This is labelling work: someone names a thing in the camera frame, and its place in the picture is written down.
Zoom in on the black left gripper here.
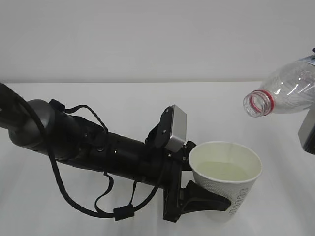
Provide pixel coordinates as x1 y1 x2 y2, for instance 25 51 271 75
137 140 232 222

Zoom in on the white paper cup green logo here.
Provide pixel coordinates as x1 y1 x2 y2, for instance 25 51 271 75
189 141 262 222

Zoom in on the clear Nongfu Spring water bottle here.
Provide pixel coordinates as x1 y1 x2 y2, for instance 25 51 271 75
243 54 315 118

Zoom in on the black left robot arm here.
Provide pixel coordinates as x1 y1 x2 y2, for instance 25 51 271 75
0 85 231 222

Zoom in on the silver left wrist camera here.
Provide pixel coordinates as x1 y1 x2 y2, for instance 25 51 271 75
145 104 188 153

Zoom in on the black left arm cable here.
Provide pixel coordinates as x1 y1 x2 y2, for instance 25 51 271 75
0 85 165 221

